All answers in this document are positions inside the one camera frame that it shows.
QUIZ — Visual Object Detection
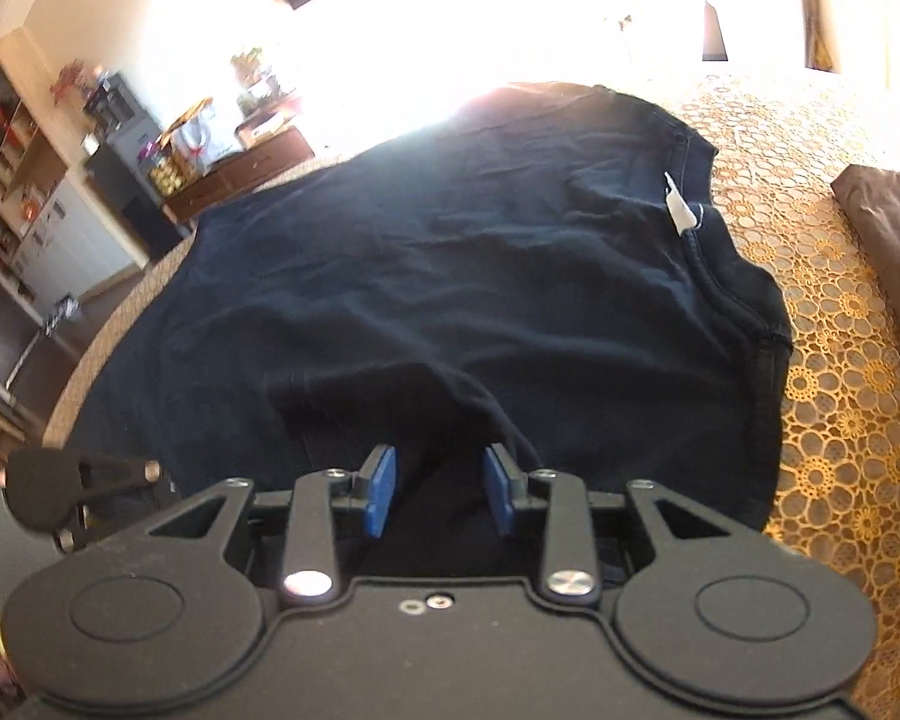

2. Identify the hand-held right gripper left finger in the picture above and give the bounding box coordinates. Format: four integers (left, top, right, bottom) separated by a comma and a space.
145, 442, 401, 608

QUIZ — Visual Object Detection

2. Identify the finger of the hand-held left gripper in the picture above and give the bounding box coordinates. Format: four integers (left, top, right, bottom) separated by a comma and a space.
4, 447, 179, 554

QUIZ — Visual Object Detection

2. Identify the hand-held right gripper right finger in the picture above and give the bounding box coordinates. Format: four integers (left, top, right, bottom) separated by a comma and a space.
478, 442, 730, 607

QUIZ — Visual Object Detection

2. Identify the dark navy T-shirt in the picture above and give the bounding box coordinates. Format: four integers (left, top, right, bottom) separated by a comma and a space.
63, 80, 797, 587

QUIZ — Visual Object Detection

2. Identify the row of shoes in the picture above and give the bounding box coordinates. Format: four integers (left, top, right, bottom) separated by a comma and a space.
43, 295, 85, 335

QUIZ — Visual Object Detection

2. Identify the white wardrobe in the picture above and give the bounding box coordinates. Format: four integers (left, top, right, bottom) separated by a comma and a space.
6, 171, 149, 310

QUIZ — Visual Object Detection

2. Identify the dark blue cabinet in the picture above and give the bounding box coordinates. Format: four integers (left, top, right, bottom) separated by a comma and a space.
81, 131, 190, 265

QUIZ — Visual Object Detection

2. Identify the jar with purple lid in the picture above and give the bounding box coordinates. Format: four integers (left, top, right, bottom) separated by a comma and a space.
140, 138, 197, 197

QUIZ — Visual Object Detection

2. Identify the wooden TV cabinet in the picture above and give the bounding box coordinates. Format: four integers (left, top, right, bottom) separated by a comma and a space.
162, 126, 317, 224

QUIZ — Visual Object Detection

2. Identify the yellow floral lace cloth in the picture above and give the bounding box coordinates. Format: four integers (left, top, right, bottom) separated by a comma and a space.
40, 62, 900, 720

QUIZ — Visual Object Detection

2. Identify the open shelf unit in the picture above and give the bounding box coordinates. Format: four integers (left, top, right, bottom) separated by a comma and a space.
0, 36, 74, 242

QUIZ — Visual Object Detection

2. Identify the white gift bag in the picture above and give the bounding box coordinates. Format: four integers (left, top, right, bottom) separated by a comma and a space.
175, 107, 220, 171

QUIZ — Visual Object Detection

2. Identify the flat cardboard box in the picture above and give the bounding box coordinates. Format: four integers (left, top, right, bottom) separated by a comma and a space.
238, 112, 287, 149

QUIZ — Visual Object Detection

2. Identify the black coffee machine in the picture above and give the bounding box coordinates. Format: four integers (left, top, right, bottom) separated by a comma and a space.
81, 70, 149, 145

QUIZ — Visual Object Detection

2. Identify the potted flowering plant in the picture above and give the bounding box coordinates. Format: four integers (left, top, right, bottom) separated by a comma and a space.
227, 43, 302, 119

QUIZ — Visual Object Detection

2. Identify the brown folded cloth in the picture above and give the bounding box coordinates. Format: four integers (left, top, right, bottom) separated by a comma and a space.
829, 162, 900, 332

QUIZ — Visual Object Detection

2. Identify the beige curtain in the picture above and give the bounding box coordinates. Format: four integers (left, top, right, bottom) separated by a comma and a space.
790, 0, 900, 104

